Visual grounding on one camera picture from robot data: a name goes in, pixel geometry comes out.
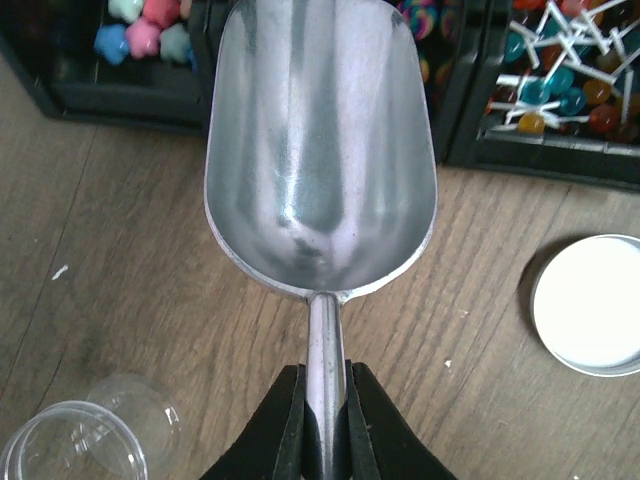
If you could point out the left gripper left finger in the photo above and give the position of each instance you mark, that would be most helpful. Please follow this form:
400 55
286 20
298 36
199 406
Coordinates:
271 444

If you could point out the black three-compartment candy bin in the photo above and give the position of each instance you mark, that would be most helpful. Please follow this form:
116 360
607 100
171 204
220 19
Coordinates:
545 88

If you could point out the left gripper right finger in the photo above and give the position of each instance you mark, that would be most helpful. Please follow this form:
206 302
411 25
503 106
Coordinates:
382 444

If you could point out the clear plastic cup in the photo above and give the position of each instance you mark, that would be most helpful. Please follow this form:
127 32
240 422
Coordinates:
128 427

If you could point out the white round lid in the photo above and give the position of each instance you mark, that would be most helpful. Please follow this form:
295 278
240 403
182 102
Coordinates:
585 305

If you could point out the metal scoop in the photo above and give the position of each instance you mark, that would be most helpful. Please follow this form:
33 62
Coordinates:
320 177

